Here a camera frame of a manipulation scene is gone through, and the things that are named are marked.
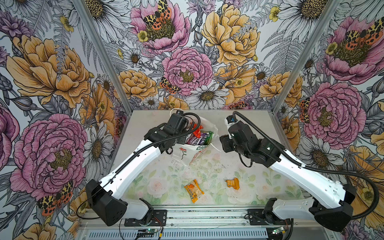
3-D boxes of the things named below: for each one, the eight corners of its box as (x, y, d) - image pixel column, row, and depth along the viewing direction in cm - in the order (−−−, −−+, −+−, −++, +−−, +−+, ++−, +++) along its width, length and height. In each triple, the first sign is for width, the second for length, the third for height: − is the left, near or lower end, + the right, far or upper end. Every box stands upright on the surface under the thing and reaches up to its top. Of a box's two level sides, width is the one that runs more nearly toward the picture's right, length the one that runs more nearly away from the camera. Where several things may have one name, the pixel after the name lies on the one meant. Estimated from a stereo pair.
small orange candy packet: (226, 189, 85) (226, 188, 84) (225, 179, 89) (225, 177, 87) (239, 189, 85) (240, 188, 84) (237, 179, 89) (238, 177, 88)
